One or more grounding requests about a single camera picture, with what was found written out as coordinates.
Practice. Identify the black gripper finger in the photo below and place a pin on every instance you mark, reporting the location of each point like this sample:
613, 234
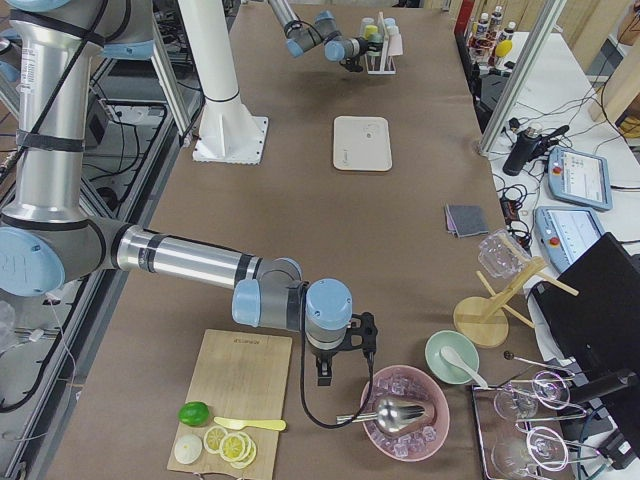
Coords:
321, 371
327, 373

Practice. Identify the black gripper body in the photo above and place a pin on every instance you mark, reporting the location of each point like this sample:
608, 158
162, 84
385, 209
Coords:
323, 354
361, 45

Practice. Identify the green cup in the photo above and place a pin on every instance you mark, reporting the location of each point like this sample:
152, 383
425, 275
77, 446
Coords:
375, 45

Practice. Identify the cream rectangular tray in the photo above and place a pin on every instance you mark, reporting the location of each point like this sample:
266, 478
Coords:
361, 143

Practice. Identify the yellow cup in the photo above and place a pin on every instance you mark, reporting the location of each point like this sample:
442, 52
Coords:
369, 31

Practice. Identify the pink cup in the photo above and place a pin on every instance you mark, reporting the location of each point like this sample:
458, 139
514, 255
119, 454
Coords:
395, 45

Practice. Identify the wooden cup tree stand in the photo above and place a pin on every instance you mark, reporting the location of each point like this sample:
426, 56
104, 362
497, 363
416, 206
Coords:
483, 320

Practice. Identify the clear plastic cup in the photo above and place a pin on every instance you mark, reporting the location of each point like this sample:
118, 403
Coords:
501, 255

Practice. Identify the yellow plastic knife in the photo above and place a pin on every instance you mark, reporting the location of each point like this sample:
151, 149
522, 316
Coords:
240, 424

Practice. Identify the clear ice cubes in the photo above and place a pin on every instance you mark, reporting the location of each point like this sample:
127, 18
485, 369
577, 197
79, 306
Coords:
417, 420

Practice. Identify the metal ice scoop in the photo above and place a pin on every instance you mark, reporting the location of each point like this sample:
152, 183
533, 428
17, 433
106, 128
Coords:
395, 416

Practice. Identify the bamboo cutting board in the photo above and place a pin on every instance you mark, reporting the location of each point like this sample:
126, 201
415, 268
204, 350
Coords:
240, 376

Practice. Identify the lemon slice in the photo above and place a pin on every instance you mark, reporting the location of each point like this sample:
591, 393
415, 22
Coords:
213, 437
234, 447
247, 459

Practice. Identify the pink bowl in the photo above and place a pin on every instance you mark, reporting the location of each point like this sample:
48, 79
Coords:
410, 383

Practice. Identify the white ceramic spoon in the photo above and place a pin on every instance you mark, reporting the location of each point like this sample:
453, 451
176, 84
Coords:
450, 355

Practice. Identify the green lime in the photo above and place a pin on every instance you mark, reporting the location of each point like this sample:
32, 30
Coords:
194, 414

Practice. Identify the green bowl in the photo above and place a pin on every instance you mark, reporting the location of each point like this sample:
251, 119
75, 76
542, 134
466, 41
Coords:
445, 371

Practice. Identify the black bottle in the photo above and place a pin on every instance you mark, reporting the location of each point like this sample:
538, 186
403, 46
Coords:
525, 145

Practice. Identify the grey folded cloth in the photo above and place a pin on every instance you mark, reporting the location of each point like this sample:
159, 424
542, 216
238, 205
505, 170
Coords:
465, 220

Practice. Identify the wine glass rack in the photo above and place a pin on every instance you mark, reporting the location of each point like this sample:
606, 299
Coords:
533, 450

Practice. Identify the upper teach pendant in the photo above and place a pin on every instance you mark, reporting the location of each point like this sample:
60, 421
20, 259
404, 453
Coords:
579, 178

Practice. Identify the teach pendant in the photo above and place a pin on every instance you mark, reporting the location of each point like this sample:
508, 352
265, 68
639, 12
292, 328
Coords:
579, 178
566, 233

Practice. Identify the lower teach pendant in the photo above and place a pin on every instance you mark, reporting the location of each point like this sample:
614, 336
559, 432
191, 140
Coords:
566, 233

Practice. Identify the black laptop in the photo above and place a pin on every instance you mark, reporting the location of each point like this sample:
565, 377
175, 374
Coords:
599, 327

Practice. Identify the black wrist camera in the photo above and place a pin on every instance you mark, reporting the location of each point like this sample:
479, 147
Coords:
362, 334
352, 64

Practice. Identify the white wire cup rack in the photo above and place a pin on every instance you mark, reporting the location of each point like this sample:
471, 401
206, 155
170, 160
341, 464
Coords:
382, 65

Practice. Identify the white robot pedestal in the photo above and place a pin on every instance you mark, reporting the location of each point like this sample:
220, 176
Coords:
228, 132

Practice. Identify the aluminium frame post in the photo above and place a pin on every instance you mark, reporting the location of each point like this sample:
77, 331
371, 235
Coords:
528, 56

